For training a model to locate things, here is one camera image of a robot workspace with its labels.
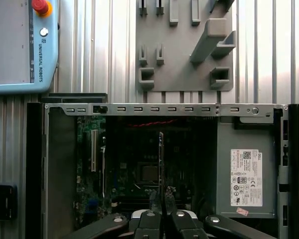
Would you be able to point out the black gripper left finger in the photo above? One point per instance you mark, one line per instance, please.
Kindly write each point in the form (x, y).
(149, 224)

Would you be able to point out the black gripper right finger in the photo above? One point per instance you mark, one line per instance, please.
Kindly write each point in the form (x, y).
(182, 224)

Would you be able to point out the blue RAM stick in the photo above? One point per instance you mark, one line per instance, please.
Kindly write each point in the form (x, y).
(161, 161)

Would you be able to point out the silver CPU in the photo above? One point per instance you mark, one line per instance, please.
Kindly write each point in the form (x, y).
(149, 173)

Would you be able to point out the grey power supply unit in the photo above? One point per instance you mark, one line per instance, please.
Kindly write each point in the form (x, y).
(224, 174)

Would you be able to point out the green motherboard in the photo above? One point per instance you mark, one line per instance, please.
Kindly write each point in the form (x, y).
(119, 154)

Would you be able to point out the white expansion slot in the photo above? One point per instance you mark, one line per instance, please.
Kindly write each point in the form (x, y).
(93, 152)

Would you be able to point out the black open PC case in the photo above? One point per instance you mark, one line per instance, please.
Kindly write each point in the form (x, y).
(35, 161)

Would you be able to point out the black rectangular device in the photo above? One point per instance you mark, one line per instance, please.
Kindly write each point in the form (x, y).
(11, 201)

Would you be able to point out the grey parts rack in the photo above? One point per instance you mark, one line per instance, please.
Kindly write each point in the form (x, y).
(179, 62)

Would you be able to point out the pale blue teach pendant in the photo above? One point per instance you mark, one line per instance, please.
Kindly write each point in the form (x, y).
(43, 62)

